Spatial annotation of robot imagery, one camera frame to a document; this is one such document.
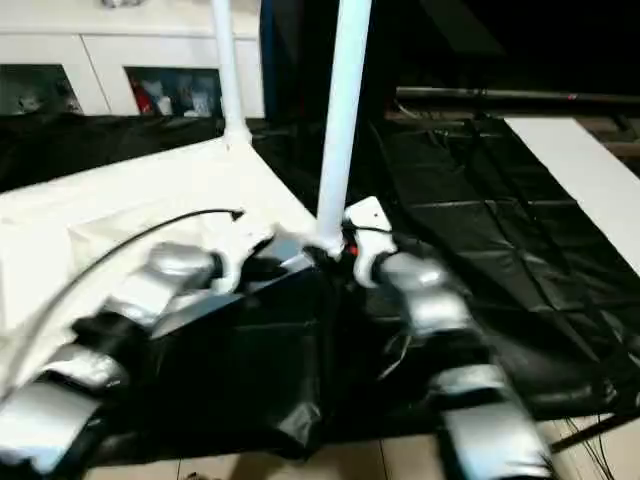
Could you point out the white plastic table leg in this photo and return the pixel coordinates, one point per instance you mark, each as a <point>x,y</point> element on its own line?
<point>345,125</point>
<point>230,65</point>

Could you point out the white plastic table top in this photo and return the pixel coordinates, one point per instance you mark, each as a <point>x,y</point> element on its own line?
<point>100,200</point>

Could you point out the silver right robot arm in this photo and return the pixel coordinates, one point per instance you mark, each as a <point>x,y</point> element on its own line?
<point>425,285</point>

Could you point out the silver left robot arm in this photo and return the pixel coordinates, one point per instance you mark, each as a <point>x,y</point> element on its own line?
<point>170,270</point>

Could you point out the black work mat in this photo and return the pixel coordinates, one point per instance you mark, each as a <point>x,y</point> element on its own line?
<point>475,225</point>

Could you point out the black case with yellow label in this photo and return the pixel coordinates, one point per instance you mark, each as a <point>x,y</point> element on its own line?
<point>300,50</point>

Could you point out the black metal rod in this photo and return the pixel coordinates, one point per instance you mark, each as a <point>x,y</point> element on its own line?
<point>500,94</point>

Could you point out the white flat board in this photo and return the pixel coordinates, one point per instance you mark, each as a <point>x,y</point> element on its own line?
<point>575,160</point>

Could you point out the white cabinet with glass doors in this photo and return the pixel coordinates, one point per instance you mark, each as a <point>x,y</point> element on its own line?
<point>125,45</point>

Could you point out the black metal table strut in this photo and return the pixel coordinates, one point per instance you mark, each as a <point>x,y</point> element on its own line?
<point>585,430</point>

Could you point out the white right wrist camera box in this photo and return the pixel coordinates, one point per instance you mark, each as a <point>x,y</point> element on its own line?
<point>372,220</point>

